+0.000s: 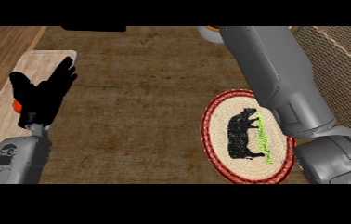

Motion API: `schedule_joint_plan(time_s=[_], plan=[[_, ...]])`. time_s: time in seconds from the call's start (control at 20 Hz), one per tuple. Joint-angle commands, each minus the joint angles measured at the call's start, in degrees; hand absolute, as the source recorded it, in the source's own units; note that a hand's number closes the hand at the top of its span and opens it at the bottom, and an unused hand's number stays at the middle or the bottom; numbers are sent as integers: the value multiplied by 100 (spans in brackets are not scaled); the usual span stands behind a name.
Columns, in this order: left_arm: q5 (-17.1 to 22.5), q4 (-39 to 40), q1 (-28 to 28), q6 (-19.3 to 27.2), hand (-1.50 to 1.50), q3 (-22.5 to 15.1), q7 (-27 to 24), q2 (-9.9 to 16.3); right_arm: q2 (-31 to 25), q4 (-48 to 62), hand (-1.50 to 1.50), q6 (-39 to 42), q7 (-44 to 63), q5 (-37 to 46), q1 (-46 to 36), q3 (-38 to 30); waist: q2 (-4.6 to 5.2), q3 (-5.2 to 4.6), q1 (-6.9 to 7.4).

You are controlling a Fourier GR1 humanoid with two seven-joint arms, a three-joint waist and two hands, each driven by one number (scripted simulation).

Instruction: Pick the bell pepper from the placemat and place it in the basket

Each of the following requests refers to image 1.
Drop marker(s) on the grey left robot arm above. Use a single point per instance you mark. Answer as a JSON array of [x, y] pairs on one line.
[[20, 159]]

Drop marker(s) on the orange bell pepper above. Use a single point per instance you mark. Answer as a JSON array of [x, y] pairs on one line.
[[16, 106]]

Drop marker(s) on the round woven bear placemat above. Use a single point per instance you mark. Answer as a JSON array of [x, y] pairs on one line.
[[228, 134]]

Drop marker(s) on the brown wicker basket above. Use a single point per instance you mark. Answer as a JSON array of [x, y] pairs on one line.
[[326, 63]]

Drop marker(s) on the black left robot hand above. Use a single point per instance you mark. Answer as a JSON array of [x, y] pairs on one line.
[[42, 97]]

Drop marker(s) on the grey bowl with orange rim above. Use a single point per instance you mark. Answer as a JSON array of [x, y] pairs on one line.
[[209, 33]]

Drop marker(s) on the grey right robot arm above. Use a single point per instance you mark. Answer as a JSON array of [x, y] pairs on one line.
[[283, 88]]

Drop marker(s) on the pale wooden cutting board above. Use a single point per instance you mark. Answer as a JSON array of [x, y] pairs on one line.
[[31, 69]]

